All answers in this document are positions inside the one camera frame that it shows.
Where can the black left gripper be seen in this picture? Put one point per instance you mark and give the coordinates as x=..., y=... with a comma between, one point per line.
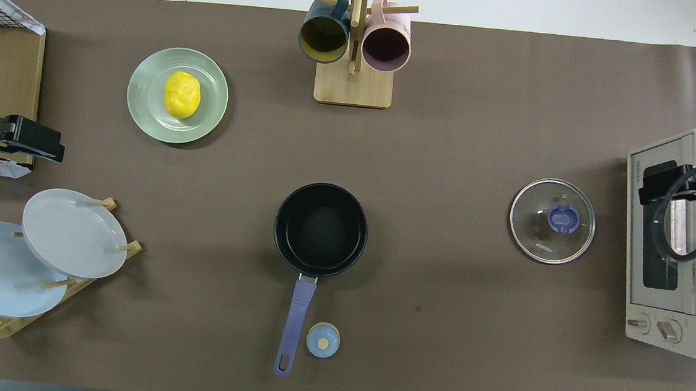
x=23, y=136

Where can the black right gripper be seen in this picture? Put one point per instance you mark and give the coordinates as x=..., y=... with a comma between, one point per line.
x=660, y=176

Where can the glass lid with purple knob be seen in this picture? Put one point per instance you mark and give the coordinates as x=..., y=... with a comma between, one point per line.
x=563, y=219

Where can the yellow lemon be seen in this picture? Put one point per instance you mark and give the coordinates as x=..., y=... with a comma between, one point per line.
x=182, y=95

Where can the grey plate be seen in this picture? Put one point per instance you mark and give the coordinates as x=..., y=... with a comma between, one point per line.
x=72, y=233

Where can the light green plate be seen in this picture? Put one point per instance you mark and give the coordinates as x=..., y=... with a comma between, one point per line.
x=144, y=95

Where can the wooden plate rack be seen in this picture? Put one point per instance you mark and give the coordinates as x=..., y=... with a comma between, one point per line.
x=8, y=325

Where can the beige toaster oven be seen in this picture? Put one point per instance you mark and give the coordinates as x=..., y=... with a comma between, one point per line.
x=650, y=306

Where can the brown table mat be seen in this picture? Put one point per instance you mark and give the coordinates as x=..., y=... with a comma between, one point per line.
x=483, y=138

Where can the dark teal mug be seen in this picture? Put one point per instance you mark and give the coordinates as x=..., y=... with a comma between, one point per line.
x=323, y=35

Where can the pink ribbed mug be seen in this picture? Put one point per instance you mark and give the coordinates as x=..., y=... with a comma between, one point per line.
x=386, y=49

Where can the wooden mug tree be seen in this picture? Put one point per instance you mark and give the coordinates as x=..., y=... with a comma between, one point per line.
x=353, y=90

